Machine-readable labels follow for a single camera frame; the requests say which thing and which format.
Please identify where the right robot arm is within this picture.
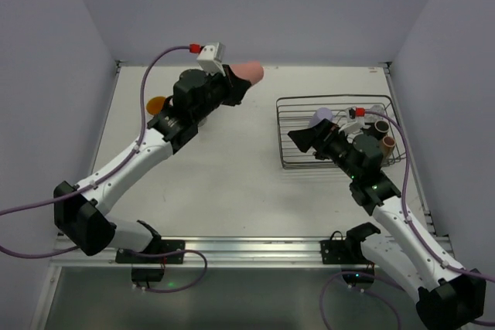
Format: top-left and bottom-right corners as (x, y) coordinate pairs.
(288, 119), (487, 329)

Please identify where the clear glass cup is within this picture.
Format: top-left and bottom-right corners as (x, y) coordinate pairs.
(368, 104), (386, 114)

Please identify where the controller box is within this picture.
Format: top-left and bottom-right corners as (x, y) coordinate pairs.
(131, 268), (165, 287)
(342, 268), (375, 291)

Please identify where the wire dish rack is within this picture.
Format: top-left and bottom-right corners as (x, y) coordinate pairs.
(275, 94), (395, 171)

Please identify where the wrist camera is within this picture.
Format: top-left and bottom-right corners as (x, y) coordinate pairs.
(339, 107), (366, 134)
(196, 43), (225, 76)

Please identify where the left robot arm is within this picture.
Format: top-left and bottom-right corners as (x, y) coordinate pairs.
(53, 62), (264, 256)

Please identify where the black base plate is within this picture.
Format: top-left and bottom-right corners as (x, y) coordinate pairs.
(319, 240), (369, 265)
(115, 240), (186, 264)

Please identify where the left controller box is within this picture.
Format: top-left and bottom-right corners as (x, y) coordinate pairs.
(131, 268), (165, 287)

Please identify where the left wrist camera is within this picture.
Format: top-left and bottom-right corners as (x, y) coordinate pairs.
(196, 43), (225, 76)

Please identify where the beige patterned mug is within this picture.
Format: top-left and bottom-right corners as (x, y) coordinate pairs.
(198, 117), (208, 127)

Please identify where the white floral mug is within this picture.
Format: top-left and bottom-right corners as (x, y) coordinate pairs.
(145, 96), (166, 116)

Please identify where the aluminium mounting rail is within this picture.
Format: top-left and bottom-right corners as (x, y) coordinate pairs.
(49, 235), (453, 268)

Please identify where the right controller box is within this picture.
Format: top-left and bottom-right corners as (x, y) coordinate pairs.
(342, 268), (375, 291)

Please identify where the lavender plastic cup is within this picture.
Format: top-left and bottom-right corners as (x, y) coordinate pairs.
(309, 107), (333, 128)

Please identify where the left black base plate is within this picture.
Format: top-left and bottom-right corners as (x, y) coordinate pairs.
(115, 240), (186, 264)

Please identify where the tan patterned mug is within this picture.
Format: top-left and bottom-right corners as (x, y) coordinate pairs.
(379, 135), (396, 158)

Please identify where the dark brown mug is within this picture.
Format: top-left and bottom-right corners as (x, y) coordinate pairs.
(372, 120), (390, 138)

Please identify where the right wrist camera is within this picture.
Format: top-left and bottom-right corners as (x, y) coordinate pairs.
(339, 107), (366, 134)

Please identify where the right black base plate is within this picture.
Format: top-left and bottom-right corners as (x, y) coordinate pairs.
(319, 240), (369, 265)

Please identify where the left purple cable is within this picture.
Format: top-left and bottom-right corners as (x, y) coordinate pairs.
(0, 44), (208, 293)

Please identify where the pink plastic cup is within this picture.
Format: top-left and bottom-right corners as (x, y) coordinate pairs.
(230, 61), (265, 86)

